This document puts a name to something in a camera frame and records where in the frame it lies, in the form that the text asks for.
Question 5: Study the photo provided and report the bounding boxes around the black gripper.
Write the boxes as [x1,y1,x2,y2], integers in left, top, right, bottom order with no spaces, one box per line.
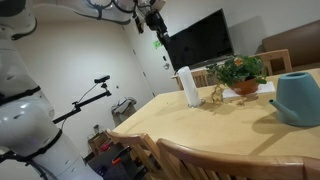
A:
[145,9,170,38]

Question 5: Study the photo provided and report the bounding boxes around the white paper towel roll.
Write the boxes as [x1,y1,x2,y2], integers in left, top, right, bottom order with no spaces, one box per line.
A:
[176,65,202,108]

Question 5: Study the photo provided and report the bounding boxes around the metal wire towel holder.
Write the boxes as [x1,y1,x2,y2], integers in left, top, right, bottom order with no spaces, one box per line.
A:
[186,97,206,109]

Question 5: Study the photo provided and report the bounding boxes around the green potted plant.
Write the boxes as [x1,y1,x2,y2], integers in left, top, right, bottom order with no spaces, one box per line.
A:
[205,54,268,106]

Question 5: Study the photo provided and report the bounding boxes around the terracotta plant pot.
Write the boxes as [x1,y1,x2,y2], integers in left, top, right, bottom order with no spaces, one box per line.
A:
[229,78,260,96]

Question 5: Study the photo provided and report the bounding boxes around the black flat screen television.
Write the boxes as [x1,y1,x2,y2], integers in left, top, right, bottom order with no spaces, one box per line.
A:
[165,8,235,72]

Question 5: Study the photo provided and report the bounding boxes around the wooden slat back chair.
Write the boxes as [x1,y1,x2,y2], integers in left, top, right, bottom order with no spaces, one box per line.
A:
[155,138,320,180]
[105,128,168,180]
[174,69,210,91]
[254,49,293,76]

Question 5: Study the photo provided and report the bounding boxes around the grey hanging cloth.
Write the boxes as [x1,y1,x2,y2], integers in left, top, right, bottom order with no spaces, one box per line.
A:
[110,96,138,118]

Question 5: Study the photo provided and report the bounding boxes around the small wooden crate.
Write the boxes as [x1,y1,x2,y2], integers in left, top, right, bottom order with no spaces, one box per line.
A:
[87,131,111,156]

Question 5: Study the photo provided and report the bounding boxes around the brown upholstered armchair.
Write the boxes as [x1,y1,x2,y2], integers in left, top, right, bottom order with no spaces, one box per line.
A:
[261,19,320,73]

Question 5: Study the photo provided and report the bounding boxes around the black toolbox orange latches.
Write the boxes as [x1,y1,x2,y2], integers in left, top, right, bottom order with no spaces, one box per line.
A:
[87,143,148,180]

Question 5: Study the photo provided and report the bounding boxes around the teal watering can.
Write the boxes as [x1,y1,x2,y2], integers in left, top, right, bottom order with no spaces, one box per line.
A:
[268,72,320,128]

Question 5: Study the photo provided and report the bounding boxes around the green wall sticker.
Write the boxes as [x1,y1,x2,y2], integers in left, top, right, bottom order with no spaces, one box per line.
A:
[152,39,163,50]

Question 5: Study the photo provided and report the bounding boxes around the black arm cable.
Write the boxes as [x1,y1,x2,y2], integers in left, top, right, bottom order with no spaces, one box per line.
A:
[83,0,158,21]

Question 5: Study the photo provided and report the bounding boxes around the black external camera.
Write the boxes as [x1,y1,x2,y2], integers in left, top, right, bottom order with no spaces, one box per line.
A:
[93,75,111,84]

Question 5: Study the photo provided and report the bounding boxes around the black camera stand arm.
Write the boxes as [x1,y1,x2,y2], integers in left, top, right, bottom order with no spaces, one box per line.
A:
[52,83,113,125]

